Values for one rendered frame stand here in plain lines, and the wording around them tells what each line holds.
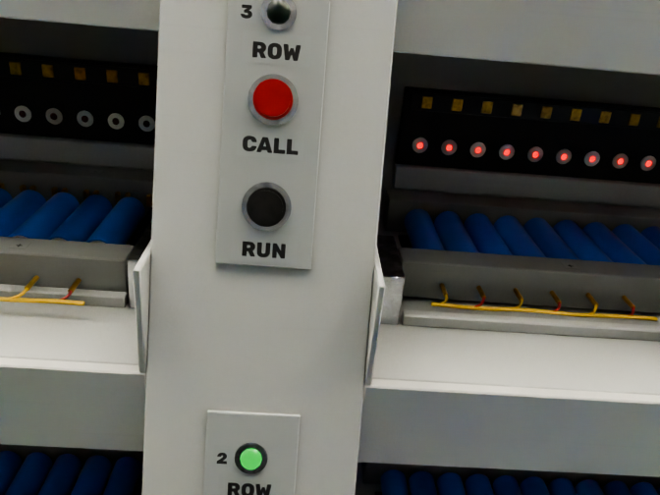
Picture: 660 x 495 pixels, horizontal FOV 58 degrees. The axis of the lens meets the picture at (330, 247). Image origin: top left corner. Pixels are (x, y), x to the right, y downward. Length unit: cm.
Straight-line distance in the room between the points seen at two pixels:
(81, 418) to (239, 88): 16
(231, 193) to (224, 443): 11
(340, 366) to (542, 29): 17
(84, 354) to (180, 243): 7
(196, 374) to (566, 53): 21
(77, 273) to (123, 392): 7
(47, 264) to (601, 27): 28
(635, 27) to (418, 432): 20
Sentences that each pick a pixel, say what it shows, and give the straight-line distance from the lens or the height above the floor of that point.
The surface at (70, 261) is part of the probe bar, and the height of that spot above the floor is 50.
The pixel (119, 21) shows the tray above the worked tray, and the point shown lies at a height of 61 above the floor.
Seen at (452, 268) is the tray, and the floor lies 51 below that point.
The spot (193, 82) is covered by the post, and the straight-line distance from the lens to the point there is 26.
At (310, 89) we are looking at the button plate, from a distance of 25.
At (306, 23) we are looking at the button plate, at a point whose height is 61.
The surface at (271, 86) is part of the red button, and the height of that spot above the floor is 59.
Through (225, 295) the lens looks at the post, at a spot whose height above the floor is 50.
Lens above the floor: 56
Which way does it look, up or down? 7 degrees down
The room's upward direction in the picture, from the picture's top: 4 degrees clockwise
